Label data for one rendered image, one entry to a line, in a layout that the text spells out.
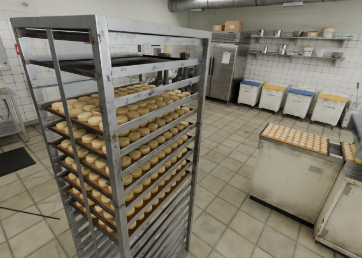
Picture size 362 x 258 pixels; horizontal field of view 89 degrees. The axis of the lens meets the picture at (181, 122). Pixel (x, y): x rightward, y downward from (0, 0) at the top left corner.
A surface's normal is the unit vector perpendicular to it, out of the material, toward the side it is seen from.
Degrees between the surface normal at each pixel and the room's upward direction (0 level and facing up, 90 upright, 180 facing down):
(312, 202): 90
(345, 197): 90
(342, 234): 91
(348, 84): 90
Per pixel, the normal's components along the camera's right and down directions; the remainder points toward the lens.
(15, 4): 0.78, 0.29
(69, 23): -0.54, 0.32
